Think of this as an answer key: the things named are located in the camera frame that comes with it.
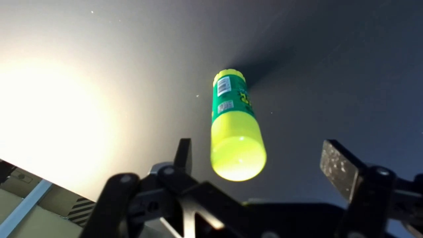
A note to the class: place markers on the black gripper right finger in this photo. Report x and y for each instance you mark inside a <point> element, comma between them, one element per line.
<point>367,190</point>

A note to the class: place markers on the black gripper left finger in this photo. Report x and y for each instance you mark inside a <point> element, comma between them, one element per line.
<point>127,203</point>

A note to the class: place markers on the green yellow glue stick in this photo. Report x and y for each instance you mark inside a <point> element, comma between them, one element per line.
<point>237,149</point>

